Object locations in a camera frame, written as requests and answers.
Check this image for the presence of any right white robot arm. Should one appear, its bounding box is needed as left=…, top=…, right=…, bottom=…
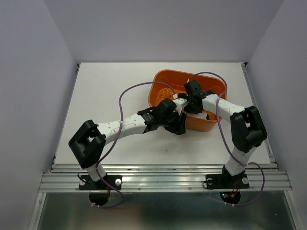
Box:
left=178, top=91, right=267, bottom=187

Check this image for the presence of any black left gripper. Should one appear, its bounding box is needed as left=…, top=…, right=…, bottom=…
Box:
left=159, top=109, right=186, bottom=135

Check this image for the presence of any white and green t-shirt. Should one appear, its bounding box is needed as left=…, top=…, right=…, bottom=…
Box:
left=188, top=112, right=211, bottom=120

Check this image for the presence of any orange plastic basket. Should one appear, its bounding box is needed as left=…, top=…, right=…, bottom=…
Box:
left=148, top=69, right=217, bottom=132

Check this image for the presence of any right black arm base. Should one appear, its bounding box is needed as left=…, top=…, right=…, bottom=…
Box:
left=202, top=166, right=250, bottom=190

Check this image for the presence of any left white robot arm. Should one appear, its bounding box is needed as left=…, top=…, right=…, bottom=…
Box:
left=69, top=107, right=187, bottom=189

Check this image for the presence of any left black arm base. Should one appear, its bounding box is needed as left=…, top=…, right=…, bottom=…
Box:
left=77, top=174, right=122, bottom=191

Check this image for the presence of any aluminium mounting rail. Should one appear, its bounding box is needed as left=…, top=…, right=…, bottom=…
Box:
left=39, top=163, right=292, bottom=193

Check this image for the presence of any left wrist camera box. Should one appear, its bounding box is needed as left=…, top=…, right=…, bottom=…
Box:
left=156, top=94, right=188, bottom=115

